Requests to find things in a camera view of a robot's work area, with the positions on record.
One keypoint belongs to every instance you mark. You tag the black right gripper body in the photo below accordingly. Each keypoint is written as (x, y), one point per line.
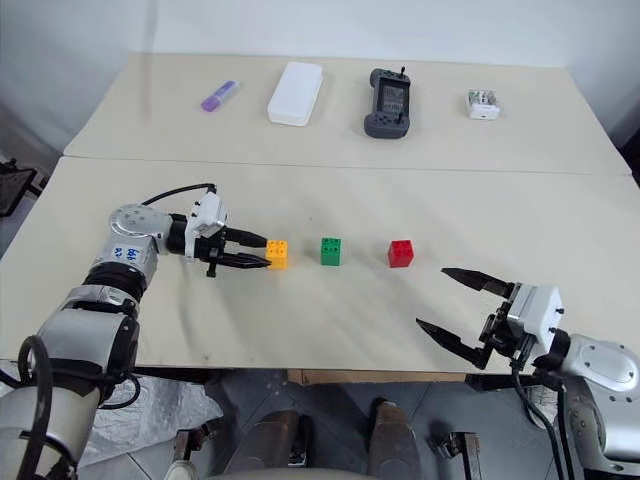
(497, 332)

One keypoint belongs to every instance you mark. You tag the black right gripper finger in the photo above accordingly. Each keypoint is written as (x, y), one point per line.
(450, 344)
(475, 279)

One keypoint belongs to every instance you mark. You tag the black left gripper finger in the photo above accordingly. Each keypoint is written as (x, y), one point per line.
(241, 261)
(248, 237)

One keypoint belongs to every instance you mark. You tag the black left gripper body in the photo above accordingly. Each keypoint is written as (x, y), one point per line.
(216, 247)

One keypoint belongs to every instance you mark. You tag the yellow toy brick cube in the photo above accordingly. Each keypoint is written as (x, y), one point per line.
(277, 254)

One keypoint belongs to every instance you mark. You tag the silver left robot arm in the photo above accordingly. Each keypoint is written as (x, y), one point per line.
(85, 330)

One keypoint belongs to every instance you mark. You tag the red toy brick cube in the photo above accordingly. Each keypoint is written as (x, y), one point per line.
(401, 253)

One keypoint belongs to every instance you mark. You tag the green toy brick cube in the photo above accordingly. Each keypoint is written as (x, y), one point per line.
(331, 251)

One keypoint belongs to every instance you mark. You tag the purple highlighter pen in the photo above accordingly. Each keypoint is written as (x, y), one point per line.
(220, 96)

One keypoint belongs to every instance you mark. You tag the white rectangular box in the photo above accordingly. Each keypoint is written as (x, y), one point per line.
(295, 92)

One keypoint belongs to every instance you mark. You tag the small white charger box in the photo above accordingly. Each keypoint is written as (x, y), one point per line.
(481, 105)

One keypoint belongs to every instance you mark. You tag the crumpled silver plastic sheet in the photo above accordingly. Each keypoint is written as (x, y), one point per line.
(150, 410)

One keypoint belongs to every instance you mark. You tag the dark grey handheld controller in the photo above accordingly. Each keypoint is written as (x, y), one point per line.
(386, 102)

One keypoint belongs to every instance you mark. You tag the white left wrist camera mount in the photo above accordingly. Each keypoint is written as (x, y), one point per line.
(210, 216)

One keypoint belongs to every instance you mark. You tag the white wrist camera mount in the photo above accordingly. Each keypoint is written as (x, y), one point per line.
(534, 310)
(210, 216)

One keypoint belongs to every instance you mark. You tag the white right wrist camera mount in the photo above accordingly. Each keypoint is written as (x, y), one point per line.
(534, 310)

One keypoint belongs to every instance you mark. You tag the black metal frame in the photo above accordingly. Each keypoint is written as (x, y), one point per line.
(15, 186)

